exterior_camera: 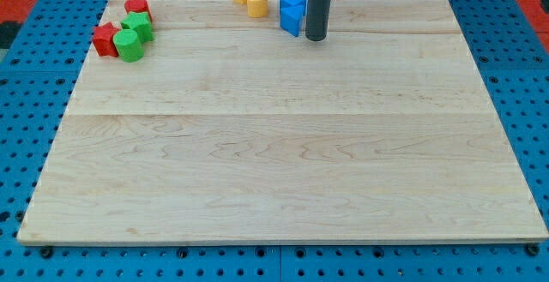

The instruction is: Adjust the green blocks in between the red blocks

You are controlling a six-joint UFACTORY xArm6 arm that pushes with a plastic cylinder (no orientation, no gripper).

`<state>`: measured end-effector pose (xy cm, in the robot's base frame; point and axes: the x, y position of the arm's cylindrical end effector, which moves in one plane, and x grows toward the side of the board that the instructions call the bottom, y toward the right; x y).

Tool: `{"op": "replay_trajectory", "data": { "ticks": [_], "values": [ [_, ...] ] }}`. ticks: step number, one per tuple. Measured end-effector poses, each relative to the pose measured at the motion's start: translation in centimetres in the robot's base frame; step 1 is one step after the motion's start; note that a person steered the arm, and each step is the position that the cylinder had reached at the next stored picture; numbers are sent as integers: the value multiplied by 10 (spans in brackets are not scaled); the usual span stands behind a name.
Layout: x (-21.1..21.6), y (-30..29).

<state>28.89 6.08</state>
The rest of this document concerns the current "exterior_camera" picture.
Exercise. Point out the light wooden board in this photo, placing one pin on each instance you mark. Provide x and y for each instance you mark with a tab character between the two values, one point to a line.
230	131

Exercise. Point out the blue triangle block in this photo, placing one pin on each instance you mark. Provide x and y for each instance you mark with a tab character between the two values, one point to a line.
291	18

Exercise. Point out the blue cube block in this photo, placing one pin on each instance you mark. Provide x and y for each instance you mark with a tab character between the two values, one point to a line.
293	3

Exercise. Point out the yellow heart block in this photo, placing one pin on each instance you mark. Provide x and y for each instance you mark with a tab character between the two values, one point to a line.
257	8

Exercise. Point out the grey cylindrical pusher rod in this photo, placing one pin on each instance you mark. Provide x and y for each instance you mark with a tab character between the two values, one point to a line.
317	19

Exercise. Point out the green cylinder block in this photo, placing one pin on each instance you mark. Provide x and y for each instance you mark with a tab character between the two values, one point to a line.
128	45

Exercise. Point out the green star block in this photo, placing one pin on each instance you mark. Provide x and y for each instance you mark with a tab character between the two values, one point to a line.
141	23

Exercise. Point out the red cylinder block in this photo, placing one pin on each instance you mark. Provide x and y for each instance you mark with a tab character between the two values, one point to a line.
137	6

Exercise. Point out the red star block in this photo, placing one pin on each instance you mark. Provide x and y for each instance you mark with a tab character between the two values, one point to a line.
103	39

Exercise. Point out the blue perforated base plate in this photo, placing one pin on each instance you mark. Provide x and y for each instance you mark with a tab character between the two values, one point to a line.
37	78

